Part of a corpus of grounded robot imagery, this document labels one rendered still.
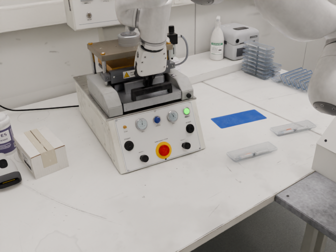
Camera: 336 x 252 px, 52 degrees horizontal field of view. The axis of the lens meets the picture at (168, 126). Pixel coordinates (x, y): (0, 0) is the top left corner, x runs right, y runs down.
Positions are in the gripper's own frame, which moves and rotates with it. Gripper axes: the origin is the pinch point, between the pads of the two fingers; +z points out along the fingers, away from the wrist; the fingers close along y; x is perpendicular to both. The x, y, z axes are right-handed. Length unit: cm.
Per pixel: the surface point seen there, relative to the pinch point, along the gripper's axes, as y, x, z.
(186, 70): 47, 45, 39
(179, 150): 5.8, -19.0, 18.2
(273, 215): 77, -30, 97
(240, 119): 43, -9, 25
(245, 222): 59, -27, 98
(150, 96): -0.7, -4.7, 2.7
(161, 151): -1.3, -18.5, 16.3
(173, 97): 7.6, -6.0, 4.1
